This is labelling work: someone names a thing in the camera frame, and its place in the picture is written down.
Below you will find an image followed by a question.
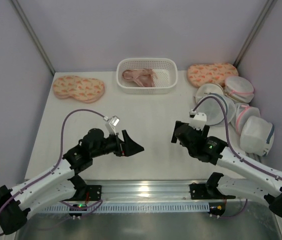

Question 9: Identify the peach floral laundry bag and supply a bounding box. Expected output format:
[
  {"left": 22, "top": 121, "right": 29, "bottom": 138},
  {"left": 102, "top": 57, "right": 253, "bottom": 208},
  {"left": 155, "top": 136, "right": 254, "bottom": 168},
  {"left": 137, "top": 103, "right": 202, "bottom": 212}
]
[{"left": 52, "top": 75, "right": 106, "bottom": 104}]

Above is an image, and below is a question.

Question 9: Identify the pink satin lace bra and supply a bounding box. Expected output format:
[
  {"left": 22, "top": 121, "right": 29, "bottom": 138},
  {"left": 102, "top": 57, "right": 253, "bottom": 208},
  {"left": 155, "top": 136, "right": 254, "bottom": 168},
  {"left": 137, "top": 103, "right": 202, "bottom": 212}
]
[{"left": 122, "top": 68, "right": 158, "bottom": 88}]

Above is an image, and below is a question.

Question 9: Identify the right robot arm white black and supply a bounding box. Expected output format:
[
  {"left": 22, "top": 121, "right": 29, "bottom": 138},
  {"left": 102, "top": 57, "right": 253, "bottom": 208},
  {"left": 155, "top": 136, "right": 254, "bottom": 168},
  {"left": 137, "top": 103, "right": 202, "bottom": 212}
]
[{"left": 171, "top": 121, "right": 282, "bottom": 218}]

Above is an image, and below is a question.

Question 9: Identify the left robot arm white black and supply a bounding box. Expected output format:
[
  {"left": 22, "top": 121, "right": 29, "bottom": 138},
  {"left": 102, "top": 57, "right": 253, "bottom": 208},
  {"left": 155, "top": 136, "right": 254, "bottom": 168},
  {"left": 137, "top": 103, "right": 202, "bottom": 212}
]
[{"left": 0, "top": 128, "right": 144, "bottom": 235}]

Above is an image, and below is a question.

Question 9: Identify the white mesh bag blue zipper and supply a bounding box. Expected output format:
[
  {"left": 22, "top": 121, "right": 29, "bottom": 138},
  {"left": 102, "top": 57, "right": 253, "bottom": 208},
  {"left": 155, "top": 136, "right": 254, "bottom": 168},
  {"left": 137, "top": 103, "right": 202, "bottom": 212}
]
[{"left": 196, "top": 93, "right": 237, "bottom": 126}]

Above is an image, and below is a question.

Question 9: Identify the white mesh bag pink trim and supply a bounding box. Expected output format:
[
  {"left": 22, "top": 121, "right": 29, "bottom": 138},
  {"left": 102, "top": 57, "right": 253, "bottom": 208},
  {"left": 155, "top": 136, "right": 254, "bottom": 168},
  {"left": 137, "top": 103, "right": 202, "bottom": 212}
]
[{"left": 231, "top": 103, "right": 261, "bottom": 135}]

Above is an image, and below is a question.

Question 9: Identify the cream mesh bag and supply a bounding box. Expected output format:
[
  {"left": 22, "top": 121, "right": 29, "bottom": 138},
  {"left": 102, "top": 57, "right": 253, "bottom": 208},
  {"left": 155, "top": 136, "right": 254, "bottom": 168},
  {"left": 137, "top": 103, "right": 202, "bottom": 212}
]
[{"left": 194, "top": 83, "right": 224, "bottom": 104}]

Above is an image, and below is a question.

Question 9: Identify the white mesh bag pink zipper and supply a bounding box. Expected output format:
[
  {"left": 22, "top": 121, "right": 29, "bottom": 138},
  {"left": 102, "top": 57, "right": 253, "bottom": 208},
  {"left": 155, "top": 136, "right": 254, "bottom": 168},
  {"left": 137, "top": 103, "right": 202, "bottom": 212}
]
[{"left": 224, "top": 76, "right": 255, "bottom": 104}]

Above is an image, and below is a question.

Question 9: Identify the peach floral bag at back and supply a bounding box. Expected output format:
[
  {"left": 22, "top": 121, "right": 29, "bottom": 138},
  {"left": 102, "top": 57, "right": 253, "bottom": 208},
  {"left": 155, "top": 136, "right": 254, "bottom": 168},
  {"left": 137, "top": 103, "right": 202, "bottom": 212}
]
[{"left": 187, "top": 63, "right": 239, "bottom": 88}]

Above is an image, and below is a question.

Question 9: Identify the white perforated plastic basket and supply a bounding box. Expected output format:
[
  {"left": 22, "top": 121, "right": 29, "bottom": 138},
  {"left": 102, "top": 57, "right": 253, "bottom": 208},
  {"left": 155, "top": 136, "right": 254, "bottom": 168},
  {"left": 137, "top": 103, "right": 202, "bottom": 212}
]
[{"left": 116, "top": 58, "right": 178, "bottom": 95}]

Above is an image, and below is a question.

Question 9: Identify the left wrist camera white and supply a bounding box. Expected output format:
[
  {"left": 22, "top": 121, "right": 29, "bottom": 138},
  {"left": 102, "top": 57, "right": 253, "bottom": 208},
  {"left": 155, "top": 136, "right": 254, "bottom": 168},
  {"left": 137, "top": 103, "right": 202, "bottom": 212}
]
[{"left": 103, "top": 115, "right": 120, "bottom": 135}]

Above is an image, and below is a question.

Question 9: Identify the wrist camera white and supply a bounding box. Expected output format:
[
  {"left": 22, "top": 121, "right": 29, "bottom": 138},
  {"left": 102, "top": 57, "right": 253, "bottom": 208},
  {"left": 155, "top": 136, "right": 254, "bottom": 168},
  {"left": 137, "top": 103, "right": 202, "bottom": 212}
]
[
  {"left": 103, "top": 115, "right": 120, "bottom": 135},
  {"left": 189, "top": 110, "right": 207, "bottom": 131}
]

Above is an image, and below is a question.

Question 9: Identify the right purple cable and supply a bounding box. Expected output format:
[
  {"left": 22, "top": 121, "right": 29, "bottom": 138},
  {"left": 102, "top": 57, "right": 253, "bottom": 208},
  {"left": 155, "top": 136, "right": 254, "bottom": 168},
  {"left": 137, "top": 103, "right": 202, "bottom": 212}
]
[{"left": 189, "top": 94, "right": 282, "bottom": 219}]

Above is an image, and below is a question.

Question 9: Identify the purple cable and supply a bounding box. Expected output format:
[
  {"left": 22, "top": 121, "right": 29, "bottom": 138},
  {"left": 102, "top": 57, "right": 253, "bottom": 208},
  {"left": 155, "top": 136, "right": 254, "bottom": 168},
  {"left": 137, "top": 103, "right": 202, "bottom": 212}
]
[
  {"left": 0, "top": 108, "right": 107, "bottom": 238},
  {"left": 189, "top": 94, "right": 282, "bottom": 219}
]

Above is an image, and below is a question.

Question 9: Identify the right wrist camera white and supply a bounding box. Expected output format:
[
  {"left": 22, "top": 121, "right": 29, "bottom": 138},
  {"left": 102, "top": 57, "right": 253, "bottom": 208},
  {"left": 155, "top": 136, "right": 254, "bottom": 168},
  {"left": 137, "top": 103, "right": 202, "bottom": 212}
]
[{"left": 189, "top": 110, "right": 207, "bottom": 131}]

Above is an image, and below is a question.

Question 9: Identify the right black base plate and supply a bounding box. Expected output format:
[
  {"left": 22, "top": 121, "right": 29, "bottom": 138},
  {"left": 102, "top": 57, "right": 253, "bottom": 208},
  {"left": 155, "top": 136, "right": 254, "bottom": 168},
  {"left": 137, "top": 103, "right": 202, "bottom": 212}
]
[{"left": 189, "top": 182, "right": 236, "bottom": 200}]

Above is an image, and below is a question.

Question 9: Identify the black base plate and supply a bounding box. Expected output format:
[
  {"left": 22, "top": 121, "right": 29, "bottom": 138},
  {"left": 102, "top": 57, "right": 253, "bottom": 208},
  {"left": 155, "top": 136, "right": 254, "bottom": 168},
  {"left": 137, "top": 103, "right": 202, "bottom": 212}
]
[
  {"left": 67, "top": 184, "right": 102, "bottom": 202},
  {"left": 189, "top": 182, "right": 236, "bottom": 200}
]

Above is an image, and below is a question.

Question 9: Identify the aluminium mounting rail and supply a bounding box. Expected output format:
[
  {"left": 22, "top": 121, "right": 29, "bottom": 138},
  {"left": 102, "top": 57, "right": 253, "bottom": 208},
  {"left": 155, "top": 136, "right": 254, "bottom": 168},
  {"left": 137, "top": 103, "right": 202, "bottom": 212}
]
[{"left": 13, "top": 152, "right": 267, "bottom": 202}]

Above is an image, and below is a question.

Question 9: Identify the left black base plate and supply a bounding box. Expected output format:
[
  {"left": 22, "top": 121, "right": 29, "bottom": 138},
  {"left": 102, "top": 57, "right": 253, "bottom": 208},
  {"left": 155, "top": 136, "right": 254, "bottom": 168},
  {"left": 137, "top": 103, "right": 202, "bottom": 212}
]
[{"left": 67, "top": 184, "right": 102, "bottom": 202}]

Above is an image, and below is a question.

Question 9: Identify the white mesh bag blue strap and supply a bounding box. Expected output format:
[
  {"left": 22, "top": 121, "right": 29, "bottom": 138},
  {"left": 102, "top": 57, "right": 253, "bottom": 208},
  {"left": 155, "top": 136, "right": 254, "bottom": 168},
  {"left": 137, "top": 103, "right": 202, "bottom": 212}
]
[{"left": 239, "top": 115, "right": 276, "bottom": 157}]

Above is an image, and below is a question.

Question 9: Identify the slotted white cable duct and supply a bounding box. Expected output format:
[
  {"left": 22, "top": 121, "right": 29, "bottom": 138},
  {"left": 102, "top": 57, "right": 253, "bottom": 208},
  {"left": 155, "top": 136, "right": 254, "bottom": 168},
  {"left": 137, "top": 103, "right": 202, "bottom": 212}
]
[{"left": 41, "top": 201, "right": 210, "bottom": 215}]

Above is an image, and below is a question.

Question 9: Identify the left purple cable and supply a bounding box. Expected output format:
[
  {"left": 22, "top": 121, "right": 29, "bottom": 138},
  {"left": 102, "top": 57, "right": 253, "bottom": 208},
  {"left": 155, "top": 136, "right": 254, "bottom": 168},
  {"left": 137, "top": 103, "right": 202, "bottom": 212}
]
[{"left": 0, "top": 108, "right": 107, "bottom": 238}]

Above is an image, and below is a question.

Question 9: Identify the right aluminium corner post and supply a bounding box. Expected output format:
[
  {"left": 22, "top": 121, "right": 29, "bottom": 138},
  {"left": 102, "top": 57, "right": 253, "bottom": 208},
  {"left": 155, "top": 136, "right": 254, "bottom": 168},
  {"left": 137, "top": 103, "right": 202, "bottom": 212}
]
[{"left": 233, "top": 0, "right": 278, "bottom": 68}]

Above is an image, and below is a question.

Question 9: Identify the aluminium corner post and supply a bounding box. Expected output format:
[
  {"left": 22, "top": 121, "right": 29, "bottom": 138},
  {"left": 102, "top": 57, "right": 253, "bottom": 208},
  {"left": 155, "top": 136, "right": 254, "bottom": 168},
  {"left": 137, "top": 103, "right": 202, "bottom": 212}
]
[
  {"left": 9, "top": 0, "right": 56, "bottom": 75},
  {"left": 233, "top": 0, "right": 278, "bottom": 68}
]

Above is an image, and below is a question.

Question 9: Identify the left aluminium corner post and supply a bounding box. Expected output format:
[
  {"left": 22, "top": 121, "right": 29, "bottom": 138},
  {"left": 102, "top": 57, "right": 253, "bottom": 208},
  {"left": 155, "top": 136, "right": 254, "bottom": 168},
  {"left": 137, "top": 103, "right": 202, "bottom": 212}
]
[{"left": 9, "top": 0, "right": 56, "bottom": 75}]

